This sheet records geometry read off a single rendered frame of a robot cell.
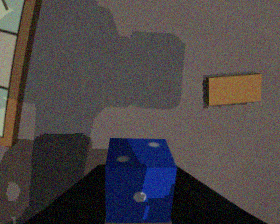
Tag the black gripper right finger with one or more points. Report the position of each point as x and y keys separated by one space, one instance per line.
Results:
x=196 y=203

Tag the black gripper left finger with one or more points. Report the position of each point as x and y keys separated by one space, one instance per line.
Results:
x=83 y=203

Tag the blue die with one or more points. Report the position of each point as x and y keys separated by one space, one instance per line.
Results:
x=140 y=178

